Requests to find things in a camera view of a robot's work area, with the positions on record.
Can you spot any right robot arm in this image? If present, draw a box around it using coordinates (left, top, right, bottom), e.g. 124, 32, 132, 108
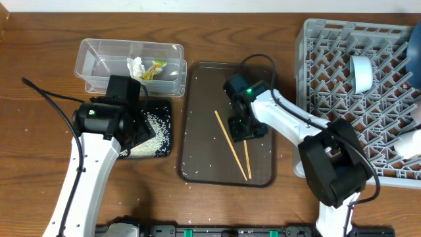
223, 62, 380, 236

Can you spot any clear plastic container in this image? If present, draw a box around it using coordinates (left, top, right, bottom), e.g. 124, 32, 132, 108
74, 38, 184, 81

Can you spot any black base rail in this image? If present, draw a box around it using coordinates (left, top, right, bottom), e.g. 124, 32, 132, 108
95, 215, 395, 237

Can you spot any dark brown serving tray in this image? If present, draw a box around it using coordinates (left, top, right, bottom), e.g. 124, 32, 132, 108
177, 62, 276, 188

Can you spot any pile of white rice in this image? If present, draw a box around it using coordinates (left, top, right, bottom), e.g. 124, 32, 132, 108
118, 112, 172, 159

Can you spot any pink white cup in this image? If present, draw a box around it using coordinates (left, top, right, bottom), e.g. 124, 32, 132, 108
410, 100, 421, 124

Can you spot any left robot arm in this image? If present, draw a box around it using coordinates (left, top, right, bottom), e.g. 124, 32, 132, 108
22, 75, 155, 236

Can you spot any cream white cup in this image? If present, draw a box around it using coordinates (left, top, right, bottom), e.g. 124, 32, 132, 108
394, 130, 421, 159

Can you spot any light blue bowl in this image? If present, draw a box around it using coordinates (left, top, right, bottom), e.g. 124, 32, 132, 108
350, 55, 373, 94

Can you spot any white tissue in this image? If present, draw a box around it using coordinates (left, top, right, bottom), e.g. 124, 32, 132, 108
127, 57, 145, 80

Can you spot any yellow green snack wrapper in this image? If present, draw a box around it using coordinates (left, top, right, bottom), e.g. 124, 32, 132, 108
141, 60, 167, 80

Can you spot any grey dishwasher rack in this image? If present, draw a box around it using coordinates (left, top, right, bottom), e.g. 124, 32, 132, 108
295, 18, 420, 189

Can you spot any black plastic tray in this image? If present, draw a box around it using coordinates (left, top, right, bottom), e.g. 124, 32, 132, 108
118, 100, 173, 159

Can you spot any blue plate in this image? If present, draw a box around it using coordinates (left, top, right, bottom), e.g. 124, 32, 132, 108
406, 22, 421, 90

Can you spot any wooden chopstick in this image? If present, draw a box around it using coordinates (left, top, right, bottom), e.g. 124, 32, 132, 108
243, 140, 252, 179
214, 110, 248, 181

